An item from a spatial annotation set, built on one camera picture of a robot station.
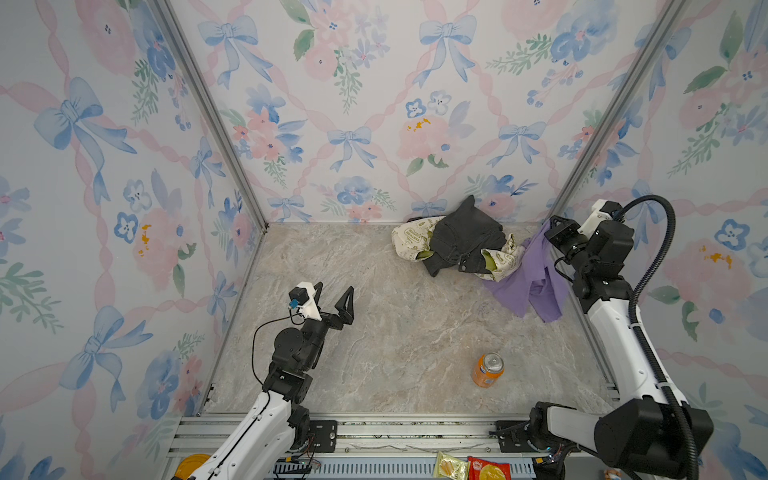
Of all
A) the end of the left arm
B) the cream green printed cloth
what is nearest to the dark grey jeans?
the cream green printed cloth

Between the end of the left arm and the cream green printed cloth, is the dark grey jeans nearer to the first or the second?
the cream green printed cloth

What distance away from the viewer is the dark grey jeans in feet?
3.26
